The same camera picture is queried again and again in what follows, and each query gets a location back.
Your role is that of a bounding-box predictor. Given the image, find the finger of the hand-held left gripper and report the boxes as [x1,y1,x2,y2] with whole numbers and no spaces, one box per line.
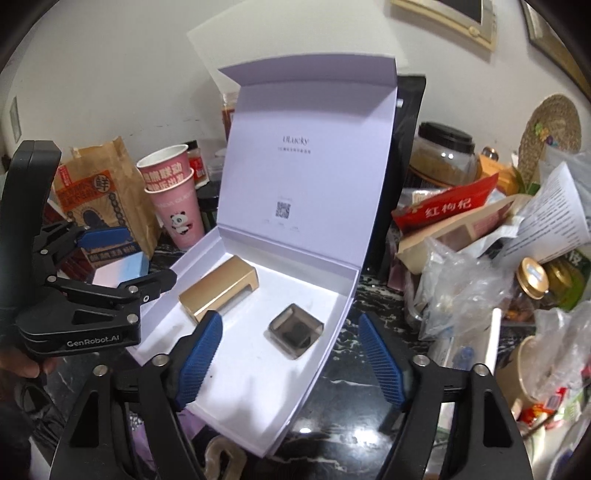
[28,269,179,334]
[33,220,133,278]

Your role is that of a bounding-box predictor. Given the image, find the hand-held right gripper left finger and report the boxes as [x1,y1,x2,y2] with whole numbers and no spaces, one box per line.
[48,310,225,480]

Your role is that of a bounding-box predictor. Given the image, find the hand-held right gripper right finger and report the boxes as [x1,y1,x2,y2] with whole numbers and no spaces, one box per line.
[358,311,536,480]

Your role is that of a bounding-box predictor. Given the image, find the gold rectangular box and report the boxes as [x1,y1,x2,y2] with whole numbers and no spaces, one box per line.
[178,255,259,324]

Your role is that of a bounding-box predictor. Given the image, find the smoky grey square case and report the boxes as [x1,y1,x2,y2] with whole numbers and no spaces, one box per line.
[268,303,327,360]

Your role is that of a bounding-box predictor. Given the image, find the beige hair claw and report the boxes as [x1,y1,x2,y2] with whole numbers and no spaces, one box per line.
[203,436,247,480]

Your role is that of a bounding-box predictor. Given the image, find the purple makeup palette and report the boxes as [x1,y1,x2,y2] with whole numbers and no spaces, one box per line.
[129,406,206,480]

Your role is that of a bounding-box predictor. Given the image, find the white gift box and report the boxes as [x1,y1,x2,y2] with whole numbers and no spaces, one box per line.
[126,55,399,459]

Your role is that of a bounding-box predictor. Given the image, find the person's left hand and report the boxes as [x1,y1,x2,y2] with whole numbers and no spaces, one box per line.
[0,344,54,378]

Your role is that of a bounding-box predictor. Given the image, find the small blue white box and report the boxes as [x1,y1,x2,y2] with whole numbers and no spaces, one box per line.
[90,251,151,289]

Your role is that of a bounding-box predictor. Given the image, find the brown paper bag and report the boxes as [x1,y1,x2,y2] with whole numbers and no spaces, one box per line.
[52,136,160,259]

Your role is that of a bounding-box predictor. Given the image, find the pink panda paper cup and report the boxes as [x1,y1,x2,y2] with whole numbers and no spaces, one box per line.
[144,168,206,252]

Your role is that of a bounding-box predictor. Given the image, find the red printed paper cup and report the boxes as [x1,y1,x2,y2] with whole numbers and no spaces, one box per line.
[136,144,195,195]

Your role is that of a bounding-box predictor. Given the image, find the clear plastic bag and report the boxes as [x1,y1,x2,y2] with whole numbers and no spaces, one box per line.
[411,237,513,342]

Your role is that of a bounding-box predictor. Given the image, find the dark jar green label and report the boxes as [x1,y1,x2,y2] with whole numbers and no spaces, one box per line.
[196,182,222,232]

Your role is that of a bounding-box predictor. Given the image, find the white stick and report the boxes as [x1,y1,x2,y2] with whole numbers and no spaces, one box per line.
[482,308,504,374]

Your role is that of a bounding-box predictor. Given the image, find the small spice jar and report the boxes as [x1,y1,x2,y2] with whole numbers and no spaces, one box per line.
[190,141,213,188]

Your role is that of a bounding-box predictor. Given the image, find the beige paper cup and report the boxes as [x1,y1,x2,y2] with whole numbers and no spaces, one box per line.
[501,335,568,416]

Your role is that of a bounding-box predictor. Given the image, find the beige cardboard box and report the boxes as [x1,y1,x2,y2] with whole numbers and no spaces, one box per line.
[397,194,532,273]

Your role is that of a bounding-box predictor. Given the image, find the red snack packet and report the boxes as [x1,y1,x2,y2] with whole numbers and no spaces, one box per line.
[392,173,500,232]

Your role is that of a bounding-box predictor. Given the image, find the gold lid jar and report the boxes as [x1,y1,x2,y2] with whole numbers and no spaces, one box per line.
[515,257,550,305]

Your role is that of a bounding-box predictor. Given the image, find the tall red spice jar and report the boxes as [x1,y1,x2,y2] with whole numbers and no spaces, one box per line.
[221,92,238,144]

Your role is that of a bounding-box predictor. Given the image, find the glass jar black lid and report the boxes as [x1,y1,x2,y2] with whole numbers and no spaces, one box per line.
[409,121,478,188]

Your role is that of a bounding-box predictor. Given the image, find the orange box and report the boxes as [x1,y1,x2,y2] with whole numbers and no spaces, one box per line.
[478,154,522,195]

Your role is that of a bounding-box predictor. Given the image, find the black pouch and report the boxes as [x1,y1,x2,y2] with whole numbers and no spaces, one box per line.
[360,74,428,282]

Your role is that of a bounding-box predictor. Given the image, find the printed paper leaflet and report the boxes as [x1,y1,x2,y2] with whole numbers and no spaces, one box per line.
[499,161,591,264]

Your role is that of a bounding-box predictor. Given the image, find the round woven mat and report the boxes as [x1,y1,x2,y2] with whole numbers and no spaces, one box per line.
[517,93,583,185]

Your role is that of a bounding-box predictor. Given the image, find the gold picture frame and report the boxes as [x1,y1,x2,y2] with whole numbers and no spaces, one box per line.
[390,0,498,51]

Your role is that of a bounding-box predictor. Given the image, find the dark picture frame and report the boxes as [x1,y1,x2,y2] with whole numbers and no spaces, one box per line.
[519,0,591,100]

